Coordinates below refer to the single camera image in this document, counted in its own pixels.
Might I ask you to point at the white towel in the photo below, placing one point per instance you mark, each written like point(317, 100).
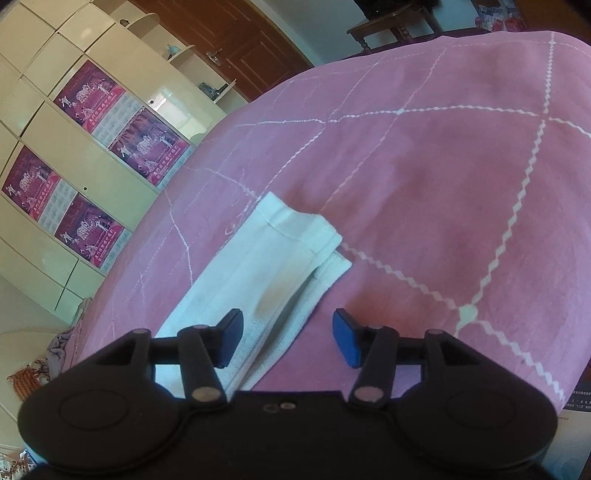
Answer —
point(258, 258)

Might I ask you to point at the black bulky object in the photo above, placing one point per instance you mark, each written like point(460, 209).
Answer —
point(392, 7)

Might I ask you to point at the colourful bag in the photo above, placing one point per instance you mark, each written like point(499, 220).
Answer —
point(497, 17)

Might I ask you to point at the blue shelf item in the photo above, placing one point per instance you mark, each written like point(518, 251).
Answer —
point(211, 90)

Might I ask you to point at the purple wall poster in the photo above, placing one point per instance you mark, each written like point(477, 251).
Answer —
point(90, 230)
point(87, 94)
point(147, 146)
point(30, 184)

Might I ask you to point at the brown wooden door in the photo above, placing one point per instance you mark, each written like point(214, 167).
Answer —
point(240, 27)

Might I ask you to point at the teal shelf ornament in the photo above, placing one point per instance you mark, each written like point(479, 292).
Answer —
point(171, 48)

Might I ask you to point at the pink checked bedspread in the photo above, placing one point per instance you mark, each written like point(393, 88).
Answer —
point(438, 161)

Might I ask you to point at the grey printed box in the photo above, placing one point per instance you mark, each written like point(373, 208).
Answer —
point(577, 408)

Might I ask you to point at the cream wardrobe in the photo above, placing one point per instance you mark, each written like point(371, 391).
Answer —
point(69, 138)

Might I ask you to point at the grey crumpled cloth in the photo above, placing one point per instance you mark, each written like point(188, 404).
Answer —
point(60, 351)

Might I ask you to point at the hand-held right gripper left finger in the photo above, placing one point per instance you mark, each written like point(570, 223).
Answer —
point(233, 333)

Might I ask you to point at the wooden table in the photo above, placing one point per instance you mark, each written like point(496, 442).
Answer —
point(392, 27)

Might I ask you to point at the orange striped pillow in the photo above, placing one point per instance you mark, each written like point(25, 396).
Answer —
point(27, 377)

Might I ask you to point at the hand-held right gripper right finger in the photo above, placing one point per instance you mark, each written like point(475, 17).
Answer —
point(346, 337)

